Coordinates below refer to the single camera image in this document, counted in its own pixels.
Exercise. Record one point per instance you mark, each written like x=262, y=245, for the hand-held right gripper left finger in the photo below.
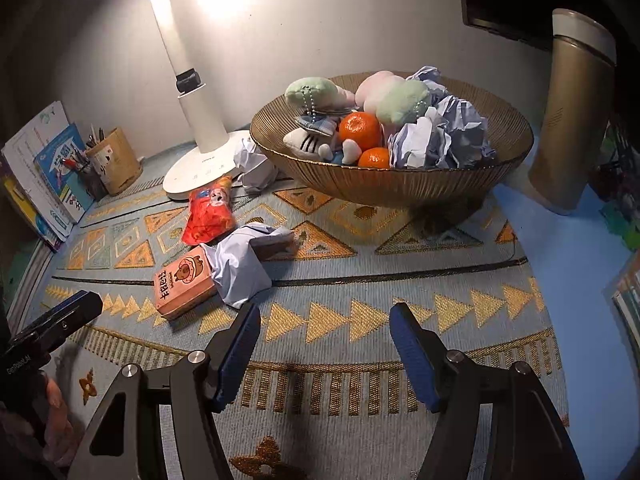
x=235, y=355

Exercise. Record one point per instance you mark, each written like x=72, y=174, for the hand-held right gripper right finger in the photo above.
x=415, y=355

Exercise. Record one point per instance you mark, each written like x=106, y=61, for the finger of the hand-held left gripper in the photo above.
x=70, y=312

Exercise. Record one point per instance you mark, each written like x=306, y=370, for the amber ribbed glass bowl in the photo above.
x=400, y=180

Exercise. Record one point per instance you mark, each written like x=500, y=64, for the orange mandarin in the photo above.
x=360, y=127
x=374, y=157

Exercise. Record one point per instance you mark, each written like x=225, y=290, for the white cat plush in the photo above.
x=302, y=144

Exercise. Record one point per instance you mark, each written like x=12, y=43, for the person's left hand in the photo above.
x=57, y=410

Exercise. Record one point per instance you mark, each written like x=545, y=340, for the pink card box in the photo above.
x=180, y=285

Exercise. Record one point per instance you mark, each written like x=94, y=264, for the patterned blue table mat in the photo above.
x=350, y=270

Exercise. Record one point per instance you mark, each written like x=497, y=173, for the yellow book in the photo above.
x=24, y=207

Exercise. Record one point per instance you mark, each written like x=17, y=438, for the black mesh pen holder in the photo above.
x=92, y=185

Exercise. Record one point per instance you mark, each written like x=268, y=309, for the red snack packet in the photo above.
x=207, y=215

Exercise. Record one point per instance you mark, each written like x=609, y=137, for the bunch of colored pens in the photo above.
x=72, y=162

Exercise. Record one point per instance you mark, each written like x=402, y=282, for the blue boxed book set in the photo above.
x=62, y=160

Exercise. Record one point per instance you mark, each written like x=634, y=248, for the bamboo pen holder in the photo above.
x=117, y=165

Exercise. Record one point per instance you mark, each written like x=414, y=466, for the stack of books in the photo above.
x=30, y=155

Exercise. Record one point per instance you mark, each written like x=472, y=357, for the bunch of dark pens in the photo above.
x=92, y=137

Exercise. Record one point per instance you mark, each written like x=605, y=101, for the picture book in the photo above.
x=627, y=295

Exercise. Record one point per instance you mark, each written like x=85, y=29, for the white desk lamp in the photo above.
x=200, y=120

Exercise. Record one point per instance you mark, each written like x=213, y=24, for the green toy clutter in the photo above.
x=620, y=195

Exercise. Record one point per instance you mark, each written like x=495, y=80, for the gold thermos bottle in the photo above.
x=570, y=125

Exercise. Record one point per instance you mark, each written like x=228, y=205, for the dark flat screen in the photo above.
x=505, y=0

